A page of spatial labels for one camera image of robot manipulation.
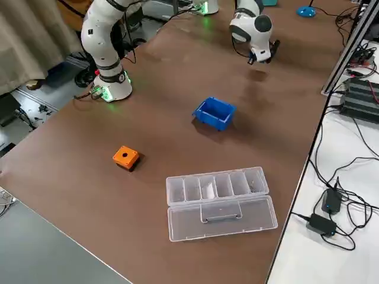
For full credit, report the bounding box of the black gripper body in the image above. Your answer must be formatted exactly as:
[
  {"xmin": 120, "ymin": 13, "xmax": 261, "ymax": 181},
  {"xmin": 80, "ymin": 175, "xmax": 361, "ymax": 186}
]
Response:
[{"xmin": 266, "ymin": 40, "xmax": 281, "ymax": 64}]

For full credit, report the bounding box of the blue storage box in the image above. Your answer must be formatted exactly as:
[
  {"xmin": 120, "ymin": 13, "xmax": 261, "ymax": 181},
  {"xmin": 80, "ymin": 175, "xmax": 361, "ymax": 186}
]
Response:
[{"xmin": 192, "ymin": 96, "xmax": 237, "ymax": 131}]

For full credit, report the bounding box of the clear plastic organizer box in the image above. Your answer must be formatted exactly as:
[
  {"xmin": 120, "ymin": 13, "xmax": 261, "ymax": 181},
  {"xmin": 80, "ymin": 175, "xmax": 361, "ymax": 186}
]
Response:
[{"xmin": 165, "ymin": 166, "xmax": 278, "ymax": 243}]

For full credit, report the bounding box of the orange button box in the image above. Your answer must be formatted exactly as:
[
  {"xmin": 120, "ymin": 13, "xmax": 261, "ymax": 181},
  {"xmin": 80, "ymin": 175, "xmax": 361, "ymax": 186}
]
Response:
[{"xmin": 112, "ymin": 145, "xmax": 140, "ymax": 172}]

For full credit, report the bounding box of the blue desk lamp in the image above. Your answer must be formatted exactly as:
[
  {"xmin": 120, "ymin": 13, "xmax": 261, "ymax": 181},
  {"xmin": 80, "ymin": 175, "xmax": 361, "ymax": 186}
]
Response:
[{"xmin": 296, "ymin": 0, "xmax": 317, "ymax": 18}]

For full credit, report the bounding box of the black power strip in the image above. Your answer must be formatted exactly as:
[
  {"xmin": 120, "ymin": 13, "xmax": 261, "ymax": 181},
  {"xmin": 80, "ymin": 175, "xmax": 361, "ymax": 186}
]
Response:
[{"xmin": 345, "ymin": 41, "xmax": 379, "ymax": 76}]

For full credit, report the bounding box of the ribbed black power supply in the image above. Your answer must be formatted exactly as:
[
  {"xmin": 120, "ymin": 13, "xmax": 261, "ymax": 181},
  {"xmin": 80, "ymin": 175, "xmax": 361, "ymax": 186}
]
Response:
[{"xmin": 338, "ymin": 76, "xmax": 379, "ymax": 122}]

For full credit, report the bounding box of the black power adapter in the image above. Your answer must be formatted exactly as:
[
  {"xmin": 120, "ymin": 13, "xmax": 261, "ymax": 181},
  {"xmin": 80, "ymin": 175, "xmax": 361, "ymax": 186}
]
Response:
[
  {"xmin": 320, "ymin": 188, "xmax": 343, "ymax": 216},
  {"xmin": 306, "ymin": 213, "xmax": 338, "ymax": 237}
]

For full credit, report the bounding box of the white side table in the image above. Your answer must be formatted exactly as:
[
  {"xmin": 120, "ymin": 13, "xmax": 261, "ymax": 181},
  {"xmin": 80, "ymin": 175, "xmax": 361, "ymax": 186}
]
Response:
[{"xmin": 265, "ymin": 38, "xmax": 379, "ymax": 284}]

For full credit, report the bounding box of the beige curtain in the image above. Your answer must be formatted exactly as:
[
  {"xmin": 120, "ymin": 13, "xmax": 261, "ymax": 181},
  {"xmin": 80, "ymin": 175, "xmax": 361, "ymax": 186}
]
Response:
[{"xmin": 0, "ymin": 0, "xmax": 86, "ymax": 95}]

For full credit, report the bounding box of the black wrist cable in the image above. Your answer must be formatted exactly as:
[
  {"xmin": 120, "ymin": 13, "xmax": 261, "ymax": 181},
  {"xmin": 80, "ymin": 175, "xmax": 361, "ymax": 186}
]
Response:
[{"xmin": 230, "ymin": 28, "xmax": 252, "ymax": 64}]

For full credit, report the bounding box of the aluminium frame post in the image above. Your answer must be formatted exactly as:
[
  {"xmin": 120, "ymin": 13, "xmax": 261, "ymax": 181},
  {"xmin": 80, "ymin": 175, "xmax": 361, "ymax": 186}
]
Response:
[{"xmin": 321, "ymin": 0, "xmax": 374, "ymax": 96}]

